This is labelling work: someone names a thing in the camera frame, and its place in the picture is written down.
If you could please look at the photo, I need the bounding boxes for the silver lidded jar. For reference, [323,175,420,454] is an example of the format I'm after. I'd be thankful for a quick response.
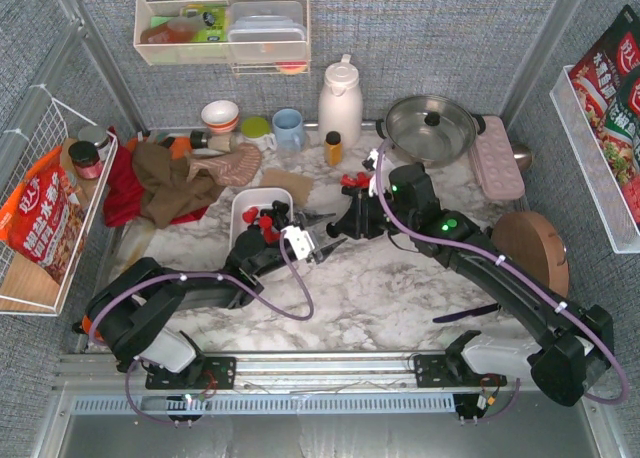
[78,125,111,162]

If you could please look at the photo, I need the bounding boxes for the blue mug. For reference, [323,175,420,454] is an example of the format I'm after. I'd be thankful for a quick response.
[272,108,307,152]

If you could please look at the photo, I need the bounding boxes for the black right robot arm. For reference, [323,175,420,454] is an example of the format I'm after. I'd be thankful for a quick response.
[327,164,614,406]

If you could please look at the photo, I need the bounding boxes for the steel pot with lid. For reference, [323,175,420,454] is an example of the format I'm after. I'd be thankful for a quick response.
[375,95,487,168]

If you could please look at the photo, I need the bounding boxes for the brown cloth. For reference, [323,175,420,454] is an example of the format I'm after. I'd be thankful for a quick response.
[132,142,225,229]

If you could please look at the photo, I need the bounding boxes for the glass jar lying down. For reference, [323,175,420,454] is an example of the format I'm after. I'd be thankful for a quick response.
[189,130,235,153]

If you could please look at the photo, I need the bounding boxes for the red coffee capsule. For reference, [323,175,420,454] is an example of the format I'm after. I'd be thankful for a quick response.
[258,215,280,245]
[242,206,260,225]

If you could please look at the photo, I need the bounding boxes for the clear glass cup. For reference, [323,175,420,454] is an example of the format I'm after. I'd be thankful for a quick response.
[276,148,302,171]

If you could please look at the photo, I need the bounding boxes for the orange spice bottle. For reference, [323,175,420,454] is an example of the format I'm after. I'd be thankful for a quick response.
[324,131,343,166]

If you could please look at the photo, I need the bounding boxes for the white thermos jug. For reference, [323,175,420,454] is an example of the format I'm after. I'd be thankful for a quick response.
[318,54,363,149]

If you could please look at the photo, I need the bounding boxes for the green lidded white cup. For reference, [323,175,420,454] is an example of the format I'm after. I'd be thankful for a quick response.
[240,116,277,151]

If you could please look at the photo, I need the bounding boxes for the red cloth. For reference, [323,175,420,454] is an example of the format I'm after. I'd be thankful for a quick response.
[103,136,191,227]

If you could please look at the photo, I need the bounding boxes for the cream wall shelf basket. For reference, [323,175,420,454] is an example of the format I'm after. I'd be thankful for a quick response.
[133,0,311,73]

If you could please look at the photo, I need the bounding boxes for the white right wall basket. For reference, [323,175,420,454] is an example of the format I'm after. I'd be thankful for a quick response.
[549,65,639,254]

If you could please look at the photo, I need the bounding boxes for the orange snack bag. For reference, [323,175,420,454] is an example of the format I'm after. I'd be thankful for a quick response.
[1,146,84,284]

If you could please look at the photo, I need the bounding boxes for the white orange striped bowl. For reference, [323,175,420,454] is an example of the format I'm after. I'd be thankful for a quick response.
[201,100,239,133]

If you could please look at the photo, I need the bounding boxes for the dark lidded red jar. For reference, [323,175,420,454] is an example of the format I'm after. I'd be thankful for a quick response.
[68,141,103,180]

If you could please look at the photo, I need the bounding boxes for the white wire wall basket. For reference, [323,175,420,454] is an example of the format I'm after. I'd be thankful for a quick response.
[1,84,119,316]

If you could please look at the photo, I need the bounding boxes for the tan scouring pad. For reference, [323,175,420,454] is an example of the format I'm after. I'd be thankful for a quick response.
[260,168,314,207]

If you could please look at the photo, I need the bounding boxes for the pink egg tray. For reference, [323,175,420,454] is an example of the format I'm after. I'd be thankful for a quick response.
[469,115,525,201]

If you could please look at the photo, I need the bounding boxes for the round wooden board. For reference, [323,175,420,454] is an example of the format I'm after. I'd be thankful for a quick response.
[491,211,569,298]

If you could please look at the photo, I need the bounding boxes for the steel ladle bowl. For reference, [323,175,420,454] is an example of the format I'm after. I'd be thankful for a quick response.
[511,142,533,173]

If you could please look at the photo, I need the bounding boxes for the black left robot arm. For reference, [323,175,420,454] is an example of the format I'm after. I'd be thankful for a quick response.
[81,207,337,379]

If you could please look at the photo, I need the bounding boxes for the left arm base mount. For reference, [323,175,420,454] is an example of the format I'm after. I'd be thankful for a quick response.
[145,355,237,391]

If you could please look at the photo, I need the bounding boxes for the green packet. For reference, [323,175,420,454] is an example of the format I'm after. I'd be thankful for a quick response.
[180,4,228,43]

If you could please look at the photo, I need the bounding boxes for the white plastic storage basket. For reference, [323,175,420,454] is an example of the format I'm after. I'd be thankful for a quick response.
[229,187,294,249]

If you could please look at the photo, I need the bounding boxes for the black coffee capsule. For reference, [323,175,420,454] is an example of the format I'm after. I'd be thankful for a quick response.
[270,200,290,231]

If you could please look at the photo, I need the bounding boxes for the red seasoning packet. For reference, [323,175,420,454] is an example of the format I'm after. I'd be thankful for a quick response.
[569,5,639,222]

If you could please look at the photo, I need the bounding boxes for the orange plastic cup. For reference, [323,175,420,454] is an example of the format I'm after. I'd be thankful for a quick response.
[72,315,102,343]

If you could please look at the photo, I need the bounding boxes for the pink striped towel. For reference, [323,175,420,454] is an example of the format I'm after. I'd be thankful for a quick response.
[187,143,262,187]

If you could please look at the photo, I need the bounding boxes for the clear plastic food containers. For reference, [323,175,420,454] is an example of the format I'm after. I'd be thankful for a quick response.
[226,0,307,63]

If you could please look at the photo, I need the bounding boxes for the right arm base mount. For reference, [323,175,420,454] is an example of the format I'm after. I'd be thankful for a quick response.
[407,353,507,388]

